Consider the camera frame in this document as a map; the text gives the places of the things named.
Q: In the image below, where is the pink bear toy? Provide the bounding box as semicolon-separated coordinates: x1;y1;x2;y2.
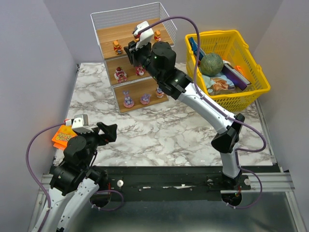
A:
135;66;145;76

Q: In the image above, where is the orange duck toy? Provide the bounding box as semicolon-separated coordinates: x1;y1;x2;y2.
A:
112;40;123;55

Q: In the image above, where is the small orange bear toy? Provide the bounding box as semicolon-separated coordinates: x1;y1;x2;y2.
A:
134;34;140;42

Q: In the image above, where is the orange burger toy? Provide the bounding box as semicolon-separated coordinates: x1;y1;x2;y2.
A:
154;30;161;42

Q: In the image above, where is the red white cake toy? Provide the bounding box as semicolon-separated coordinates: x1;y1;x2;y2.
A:
114;67;127;83

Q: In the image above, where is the purple bunny orange cup toy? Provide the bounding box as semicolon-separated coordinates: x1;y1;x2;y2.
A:
156;87;164;98

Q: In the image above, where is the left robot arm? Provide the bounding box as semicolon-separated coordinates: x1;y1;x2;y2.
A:
28;117;117;232

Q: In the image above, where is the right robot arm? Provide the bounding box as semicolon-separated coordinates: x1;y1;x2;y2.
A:
124;41;244;179

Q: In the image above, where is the orange sponge box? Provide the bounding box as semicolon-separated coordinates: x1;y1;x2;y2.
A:
52;125;77;150

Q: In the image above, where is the blue book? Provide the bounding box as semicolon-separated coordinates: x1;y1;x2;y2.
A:
188;37;206;61

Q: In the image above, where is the green melon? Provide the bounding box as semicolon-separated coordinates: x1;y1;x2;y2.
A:
200;53;224;76

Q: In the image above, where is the snack bag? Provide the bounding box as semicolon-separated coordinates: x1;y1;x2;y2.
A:
202;74;237;96

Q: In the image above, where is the yellow plastic basket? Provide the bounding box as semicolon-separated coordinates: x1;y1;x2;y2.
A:
200;30;270;112

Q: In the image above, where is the small orange box in basket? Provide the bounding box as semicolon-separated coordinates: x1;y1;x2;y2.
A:
235;66;244;75

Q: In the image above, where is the purple box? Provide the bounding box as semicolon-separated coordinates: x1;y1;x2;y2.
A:
222;63;252;91

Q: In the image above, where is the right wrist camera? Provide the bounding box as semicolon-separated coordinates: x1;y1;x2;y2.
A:
133;21;154;50

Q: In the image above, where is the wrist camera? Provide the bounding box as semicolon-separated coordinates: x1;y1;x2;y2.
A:
133;21;154;50
64;114;93;134

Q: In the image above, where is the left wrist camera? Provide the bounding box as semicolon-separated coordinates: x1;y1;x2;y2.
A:
64;114;93;134

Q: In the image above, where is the white wire wooden shelf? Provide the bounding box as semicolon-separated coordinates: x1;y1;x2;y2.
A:
91;2;168;114

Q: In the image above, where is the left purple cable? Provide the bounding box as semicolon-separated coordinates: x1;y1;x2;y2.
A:
26;122;73;230

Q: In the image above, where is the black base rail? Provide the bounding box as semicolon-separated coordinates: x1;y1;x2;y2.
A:
49;165;283;203

